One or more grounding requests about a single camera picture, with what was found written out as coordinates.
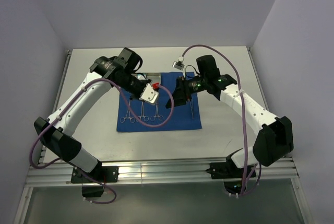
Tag steel fine pointed tweezers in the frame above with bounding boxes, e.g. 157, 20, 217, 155
189, 99, 194, 119

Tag metal instrument tray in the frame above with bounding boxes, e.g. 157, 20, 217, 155
133, 73, 161, 85

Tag blue surgical drape cloth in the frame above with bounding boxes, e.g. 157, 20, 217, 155
115, 71, 203, 133

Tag steel surgical scissors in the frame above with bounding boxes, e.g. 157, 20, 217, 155
150, 104, 164, 122

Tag steel hemostat forceps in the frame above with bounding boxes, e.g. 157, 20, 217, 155
138, 101, 149, 122

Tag steel needle holder forceps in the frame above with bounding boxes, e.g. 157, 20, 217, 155
120, 107, 136, 123

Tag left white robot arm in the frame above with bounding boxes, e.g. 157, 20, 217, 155
34, 48, 147, 175

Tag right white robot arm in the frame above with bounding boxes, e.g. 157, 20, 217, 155
165, 55, 294, 169

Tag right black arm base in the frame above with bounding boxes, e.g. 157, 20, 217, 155
206, 156, 244, 179

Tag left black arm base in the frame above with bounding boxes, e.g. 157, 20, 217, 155
70, 166, 119, 199

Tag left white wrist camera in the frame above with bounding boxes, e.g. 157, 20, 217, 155
139, 83, 159, 105

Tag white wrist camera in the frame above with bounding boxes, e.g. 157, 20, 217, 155
139, 83, 159, 105
172, 56, 184, 70

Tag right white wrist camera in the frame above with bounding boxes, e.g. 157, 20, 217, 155
172, 56, 184, 70

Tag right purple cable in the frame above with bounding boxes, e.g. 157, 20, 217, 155
182, 44, 262, 197

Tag purple cable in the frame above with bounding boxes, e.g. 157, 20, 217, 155
182, 44, 262, 197
28, 77, 176, 205

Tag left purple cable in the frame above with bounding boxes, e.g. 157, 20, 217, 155
28, 77, 176, 205

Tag aluminium extrusion rail frame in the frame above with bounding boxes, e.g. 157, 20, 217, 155
13, 46, 314, 224

